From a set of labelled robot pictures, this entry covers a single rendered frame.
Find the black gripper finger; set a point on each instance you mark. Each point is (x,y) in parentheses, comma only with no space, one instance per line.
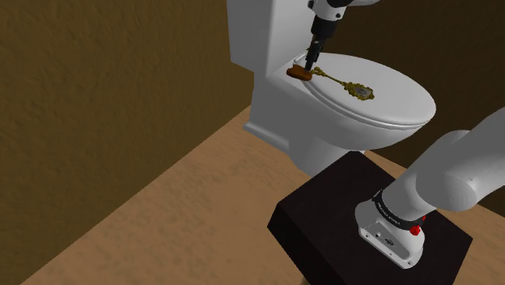
(311,54)

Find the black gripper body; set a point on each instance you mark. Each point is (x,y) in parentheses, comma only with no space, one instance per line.
(322,28)

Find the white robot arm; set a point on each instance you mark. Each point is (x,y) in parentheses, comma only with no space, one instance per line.
(446,177)

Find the brown flat oval piece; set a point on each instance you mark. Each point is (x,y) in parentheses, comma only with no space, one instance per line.
(298,73)

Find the ornate golden spoon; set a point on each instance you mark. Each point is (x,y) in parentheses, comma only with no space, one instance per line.
(343,83)

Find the white toilet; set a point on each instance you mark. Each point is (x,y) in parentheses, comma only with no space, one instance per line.
(347,114)

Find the dark robot stand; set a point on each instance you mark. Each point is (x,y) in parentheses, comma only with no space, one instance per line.
(327,213)

